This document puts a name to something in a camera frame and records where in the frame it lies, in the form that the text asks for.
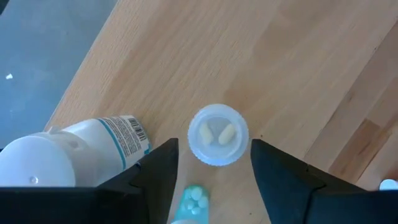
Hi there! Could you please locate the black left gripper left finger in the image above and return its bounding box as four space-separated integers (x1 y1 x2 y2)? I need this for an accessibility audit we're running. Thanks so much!
96 138 180 224

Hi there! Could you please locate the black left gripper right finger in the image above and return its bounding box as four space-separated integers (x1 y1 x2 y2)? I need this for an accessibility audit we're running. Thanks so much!
250 139 368 224

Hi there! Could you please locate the translucent white pill bottle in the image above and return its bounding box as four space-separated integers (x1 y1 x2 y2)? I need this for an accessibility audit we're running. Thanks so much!
187 103 250 167

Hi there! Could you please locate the large white labelled bottle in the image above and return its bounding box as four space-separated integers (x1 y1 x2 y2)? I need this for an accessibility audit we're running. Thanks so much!
0 114 153 187

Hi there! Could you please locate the small magenta pill bottle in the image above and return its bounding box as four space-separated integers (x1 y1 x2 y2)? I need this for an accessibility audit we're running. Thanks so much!
378 179 398 191

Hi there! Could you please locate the wooden shelf with black frame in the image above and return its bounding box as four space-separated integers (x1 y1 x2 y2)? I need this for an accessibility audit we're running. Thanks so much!
43 0 398 224

